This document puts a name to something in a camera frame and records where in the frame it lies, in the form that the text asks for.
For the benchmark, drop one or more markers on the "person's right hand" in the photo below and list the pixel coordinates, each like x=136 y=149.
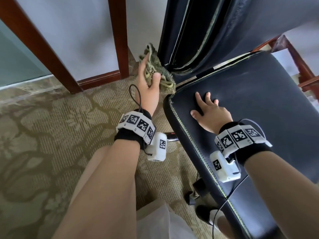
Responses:
x=214 y=117

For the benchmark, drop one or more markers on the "person's left hand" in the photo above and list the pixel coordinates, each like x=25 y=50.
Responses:
x=148 y=97

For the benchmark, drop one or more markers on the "green cleaning cloth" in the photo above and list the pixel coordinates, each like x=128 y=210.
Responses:
x=164 y=77

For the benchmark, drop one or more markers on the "black leather chair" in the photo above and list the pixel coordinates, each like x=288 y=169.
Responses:
x=249 y=97

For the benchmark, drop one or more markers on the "person's left forearm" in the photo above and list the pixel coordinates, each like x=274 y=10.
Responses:
x=104 y=196

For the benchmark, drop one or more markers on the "person's right forearm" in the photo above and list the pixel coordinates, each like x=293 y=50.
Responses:
x=289 y=196

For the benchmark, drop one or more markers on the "person's right leg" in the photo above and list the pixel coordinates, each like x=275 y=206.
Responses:
x=224 y=226

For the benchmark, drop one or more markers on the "white marker left wristband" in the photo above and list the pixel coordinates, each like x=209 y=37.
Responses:
x=134 y=127

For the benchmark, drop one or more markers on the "white marker wristband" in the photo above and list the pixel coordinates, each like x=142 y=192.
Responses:
x=239 y=139
x=134 y=127

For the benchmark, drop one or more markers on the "white marker right wristband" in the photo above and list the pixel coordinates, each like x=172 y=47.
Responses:
x=239 y=139

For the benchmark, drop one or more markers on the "black shoe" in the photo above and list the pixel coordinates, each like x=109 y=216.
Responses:
x=203 y=212

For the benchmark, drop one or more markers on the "wooden luggage rack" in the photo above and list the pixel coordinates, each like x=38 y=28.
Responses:
x=299 y=59

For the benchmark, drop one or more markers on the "white shorts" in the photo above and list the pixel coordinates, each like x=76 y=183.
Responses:
x=159 y=221

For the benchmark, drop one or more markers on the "frosted glass panel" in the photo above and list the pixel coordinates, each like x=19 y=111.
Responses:
x=17 y=62

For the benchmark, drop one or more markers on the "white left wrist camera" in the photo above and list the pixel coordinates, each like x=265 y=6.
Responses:
x=157 y=146

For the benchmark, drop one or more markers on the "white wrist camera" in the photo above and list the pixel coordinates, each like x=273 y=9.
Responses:
x=157 y=146
x=223 y=167

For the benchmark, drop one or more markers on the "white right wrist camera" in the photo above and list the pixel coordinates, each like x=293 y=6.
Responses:
x=223 y=167

